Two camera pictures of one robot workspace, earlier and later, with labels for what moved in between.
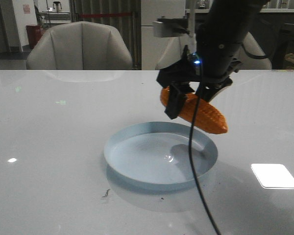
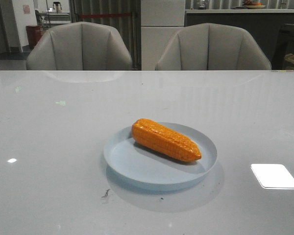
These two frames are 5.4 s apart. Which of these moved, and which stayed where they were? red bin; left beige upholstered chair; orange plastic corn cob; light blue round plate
Moved: orange plastic corn cob
Stayed: left beige upholstered chair; red bin; light blue round plate
